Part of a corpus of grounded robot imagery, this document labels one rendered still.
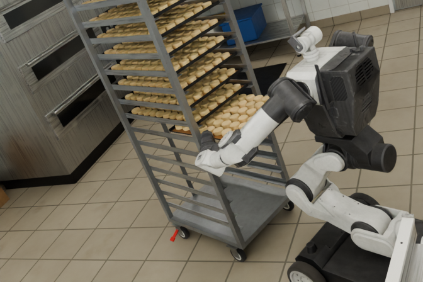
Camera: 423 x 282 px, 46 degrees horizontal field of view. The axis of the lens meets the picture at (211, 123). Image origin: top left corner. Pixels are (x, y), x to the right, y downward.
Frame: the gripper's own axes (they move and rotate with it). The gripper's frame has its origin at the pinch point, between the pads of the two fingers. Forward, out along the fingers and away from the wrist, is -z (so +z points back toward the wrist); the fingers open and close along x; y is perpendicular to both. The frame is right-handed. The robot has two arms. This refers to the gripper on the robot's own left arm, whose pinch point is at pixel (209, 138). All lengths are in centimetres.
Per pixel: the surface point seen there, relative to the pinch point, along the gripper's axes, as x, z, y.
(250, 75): 11.3, -32.5, -26.5
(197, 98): 15.6, -13.7, 0.6
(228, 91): 8.0, -29.2, -13.1
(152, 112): 7.7, -34.1, 28.9
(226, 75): 17.0, -28.4, -15.0
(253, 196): -65, -41, -5
